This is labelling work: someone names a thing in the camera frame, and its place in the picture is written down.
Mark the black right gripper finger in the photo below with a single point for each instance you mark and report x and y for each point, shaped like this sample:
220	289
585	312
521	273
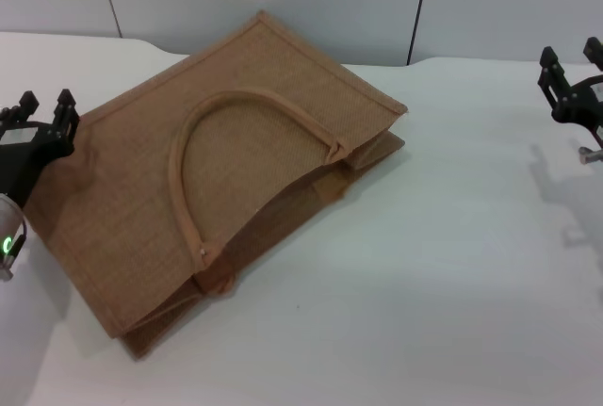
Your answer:
594	53
553	78

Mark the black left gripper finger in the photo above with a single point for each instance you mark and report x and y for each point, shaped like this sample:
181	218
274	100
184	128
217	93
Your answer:
66	118
26	104

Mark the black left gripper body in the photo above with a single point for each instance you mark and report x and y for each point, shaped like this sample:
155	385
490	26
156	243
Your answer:
23	156

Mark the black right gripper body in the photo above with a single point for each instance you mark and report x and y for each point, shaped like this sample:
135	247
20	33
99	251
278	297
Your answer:
581	104

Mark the brown woven handbag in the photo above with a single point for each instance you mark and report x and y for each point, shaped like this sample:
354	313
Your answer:
235	180

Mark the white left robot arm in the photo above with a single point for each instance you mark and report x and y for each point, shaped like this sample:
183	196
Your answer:
9	232

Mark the silver metal knob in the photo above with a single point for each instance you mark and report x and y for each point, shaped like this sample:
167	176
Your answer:
591	154

